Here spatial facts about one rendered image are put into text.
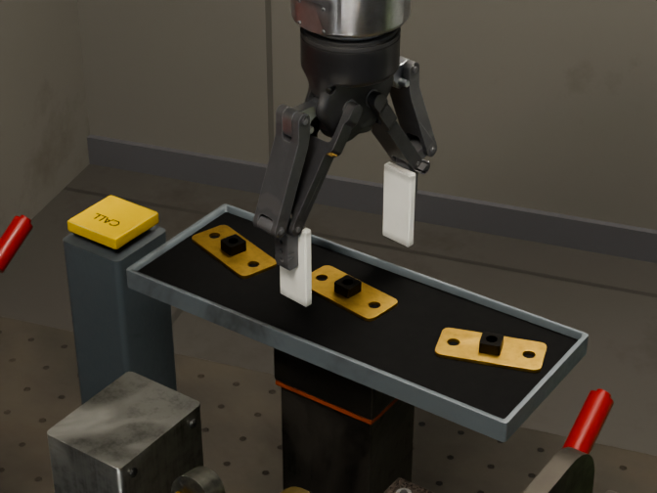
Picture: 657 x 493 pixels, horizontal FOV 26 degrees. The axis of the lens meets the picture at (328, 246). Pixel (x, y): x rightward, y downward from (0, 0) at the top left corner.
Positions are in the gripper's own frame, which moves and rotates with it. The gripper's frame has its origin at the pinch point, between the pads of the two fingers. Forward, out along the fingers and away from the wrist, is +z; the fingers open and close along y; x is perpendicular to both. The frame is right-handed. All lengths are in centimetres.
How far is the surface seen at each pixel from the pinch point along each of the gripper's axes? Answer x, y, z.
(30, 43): -203, -107, 77
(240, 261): -9.8, 3.0, 3.8
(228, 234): -14.0, 0.7, 3.8
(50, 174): -204, -109, 114
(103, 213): -25.3, 5.8, 4.1
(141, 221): -21.7, 4.2, 4.1
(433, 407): 14.6, 6.3, 4.6
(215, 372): -47, -25, 50
